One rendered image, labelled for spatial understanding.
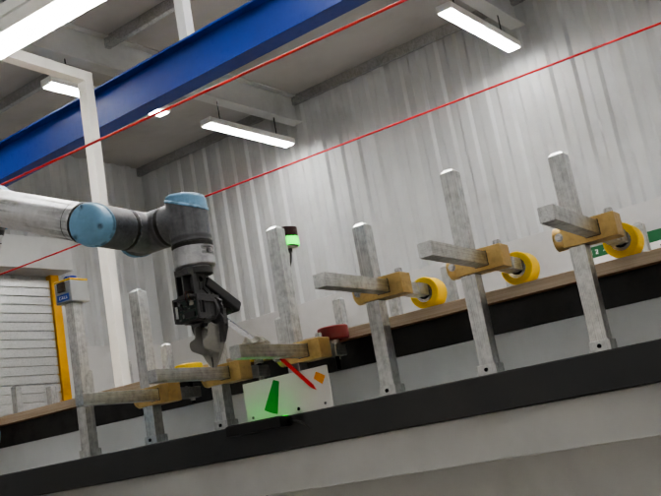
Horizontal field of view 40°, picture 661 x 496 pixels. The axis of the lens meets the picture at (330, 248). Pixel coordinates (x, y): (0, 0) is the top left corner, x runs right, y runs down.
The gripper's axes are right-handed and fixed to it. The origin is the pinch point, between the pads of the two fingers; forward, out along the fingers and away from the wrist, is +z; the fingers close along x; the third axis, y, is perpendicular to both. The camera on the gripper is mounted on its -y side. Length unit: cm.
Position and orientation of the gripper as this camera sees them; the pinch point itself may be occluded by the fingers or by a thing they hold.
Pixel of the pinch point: (215, 361)
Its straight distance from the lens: 198.5
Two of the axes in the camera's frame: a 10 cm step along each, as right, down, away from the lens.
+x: 8.2, -2.6, -5.1
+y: -5.4, -0.8, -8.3
